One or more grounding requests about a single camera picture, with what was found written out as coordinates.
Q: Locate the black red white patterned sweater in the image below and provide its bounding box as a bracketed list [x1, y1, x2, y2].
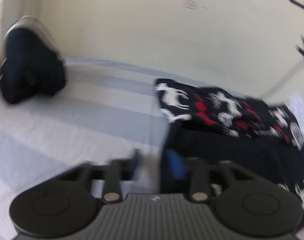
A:
[154, 78, 304, 232]

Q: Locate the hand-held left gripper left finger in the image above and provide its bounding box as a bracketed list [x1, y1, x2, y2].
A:
[59, 149, 143, 203]

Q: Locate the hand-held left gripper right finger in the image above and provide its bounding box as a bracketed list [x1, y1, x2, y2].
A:
[166, 149, 256, 202]

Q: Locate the light blue striped bed sheet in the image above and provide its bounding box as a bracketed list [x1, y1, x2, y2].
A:
[0, 56, 174, 240]

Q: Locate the navy garment with white stripes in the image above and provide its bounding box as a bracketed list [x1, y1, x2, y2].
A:
[0, 16, 68, 105]

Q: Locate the white cloth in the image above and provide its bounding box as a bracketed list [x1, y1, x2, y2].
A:
[288, 92, 304, 153]

